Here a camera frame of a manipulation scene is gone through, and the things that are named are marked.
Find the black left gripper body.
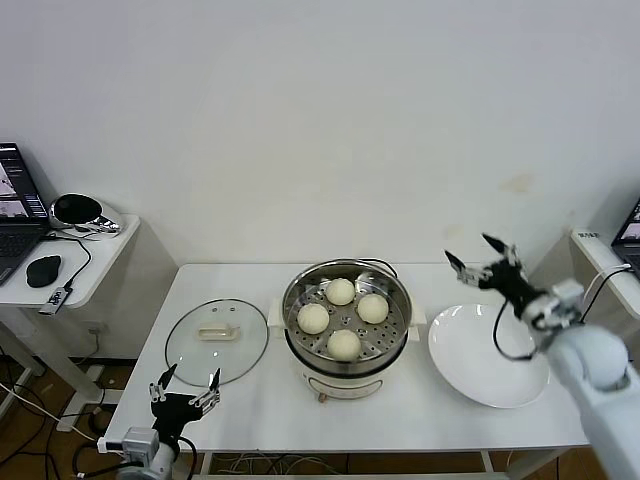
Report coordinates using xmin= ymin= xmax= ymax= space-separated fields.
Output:
xmin=151 ymin=393 xmax=211 ymax=441

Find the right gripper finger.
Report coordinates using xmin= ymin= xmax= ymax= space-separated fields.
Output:
xmin=480 ymin=232 xmax=522 ymax=272
xmin=443 ymin=249 xmax=489 ymax=291

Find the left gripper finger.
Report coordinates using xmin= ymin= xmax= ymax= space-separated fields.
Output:
xmin=193 ymin=368 xmax=222 ymax=414
xmin=148 ymin=364 xmax=178 ymax=403

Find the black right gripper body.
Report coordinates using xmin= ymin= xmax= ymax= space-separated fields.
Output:
xmin=479 ymin=259 xmax=544 ymax=319

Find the round glass pot lid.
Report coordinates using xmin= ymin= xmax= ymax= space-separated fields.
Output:
xmin=164 ymin=298 xmax=271 ymax=389

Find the white steamed baozi bun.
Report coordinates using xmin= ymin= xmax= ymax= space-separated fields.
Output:
xmin=325 ymin=277 xmax=357 ymax=306
xmin=297 ymin=302 xmax=331 ymax=336
xmin=356 ymin=293 xmax=391 ymax=325
xmin=326 ymin=328 xmax=362 ymax=363

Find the stainless steel steamer basket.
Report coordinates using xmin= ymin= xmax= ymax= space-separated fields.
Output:
xmin=281 ymin=257 xmax=414 ymax=364

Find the large white plate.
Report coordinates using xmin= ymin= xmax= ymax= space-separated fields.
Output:
xmin=427 ymin=303 xmax=551 ymax=410

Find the white side table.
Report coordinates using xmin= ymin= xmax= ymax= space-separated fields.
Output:
xmin=569 ymin=227 xmax=640 ymax=361
xmin=0 ymin=213 xmax=177 ymax=419

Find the open black laptop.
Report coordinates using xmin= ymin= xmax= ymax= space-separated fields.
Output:
xmin=610 ymin=198 xmax=640 ymax=279
xmin=0 ymin=142 xmax=53 ymax=287

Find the cream electric cooker pot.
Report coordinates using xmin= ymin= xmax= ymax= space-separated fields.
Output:
xmin=267 ymin=294 xmax=427 ymax=404

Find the black computer mouse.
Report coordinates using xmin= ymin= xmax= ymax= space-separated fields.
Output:
xmin=24 ymin=253 xmax=64 ymax=289

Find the shiny chrome dome device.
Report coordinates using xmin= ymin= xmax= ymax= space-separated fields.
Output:
xmin=48 ymin=192 xmax=123 ymax=235

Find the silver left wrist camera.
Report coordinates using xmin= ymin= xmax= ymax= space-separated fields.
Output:
xmin=97 ymin=426 xmax=161 ymax=459

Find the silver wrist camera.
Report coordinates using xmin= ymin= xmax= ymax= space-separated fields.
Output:
xmin=522 ymin=279 xmax=586 ymax=331
xmin=97 ymin=426 xmax=161 ymax=459

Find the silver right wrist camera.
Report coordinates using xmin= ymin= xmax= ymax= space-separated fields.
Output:
xmin=522 ymin=279 xmax=586 ymax=331

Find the tangled white floor cable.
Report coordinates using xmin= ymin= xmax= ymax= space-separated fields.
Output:
xmin=214 ymin=452 xmax=349 ymax=475

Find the white charger cable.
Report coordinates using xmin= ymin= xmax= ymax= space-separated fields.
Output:
xmin=582 ymin=263 xmax=632 ymax=321

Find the grey usb hub with cable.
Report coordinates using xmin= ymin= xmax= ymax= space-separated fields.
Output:
xmin=38 ymin=233 xmax=92 ymax=316

